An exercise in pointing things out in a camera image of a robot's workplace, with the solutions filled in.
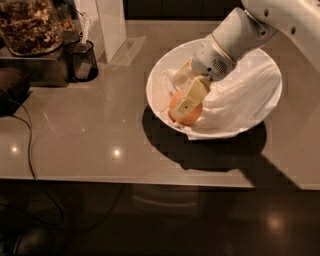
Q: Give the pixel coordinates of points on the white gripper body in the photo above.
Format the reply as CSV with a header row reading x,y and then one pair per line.
x,y
209,60

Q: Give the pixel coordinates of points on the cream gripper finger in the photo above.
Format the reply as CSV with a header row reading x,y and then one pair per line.
x,y
187,100
185,75

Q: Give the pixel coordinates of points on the orange fruit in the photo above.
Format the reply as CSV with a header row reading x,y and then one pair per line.
x,y
188,120

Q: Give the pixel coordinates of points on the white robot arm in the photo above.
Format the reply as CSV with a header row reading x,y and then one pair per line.
x,y
243,30

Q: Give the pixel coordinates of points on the white bowl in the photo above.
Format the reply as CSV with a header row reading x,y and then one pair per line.
x,y
253,110

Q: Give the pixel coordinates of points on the white paper napkin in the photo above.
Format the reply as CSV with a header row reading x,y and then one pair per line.
x,y
240,96

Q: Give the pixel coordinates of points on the white upright box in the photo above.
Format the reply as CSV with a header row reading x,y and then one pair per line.
x,y
108,27

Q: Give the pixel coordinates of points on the black mesh cup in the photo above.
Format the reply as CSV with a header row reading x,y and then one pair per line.
x,y
81,61

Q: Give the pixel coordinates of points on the white utensil in cup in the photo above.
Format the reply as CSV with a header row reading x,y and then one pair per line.
x,y
85,28

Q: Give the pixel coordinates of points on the metal tray stand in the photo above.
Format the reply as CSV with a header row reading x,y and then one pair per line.
x,y
49,70

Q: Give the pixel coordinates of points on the glass jar of nuts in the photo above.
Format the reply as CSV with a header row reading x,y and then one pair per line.
x,y
30,27

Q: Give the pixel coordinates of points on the dark device at left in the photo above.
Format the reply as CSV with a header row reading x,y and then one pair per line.
x,y
14,89

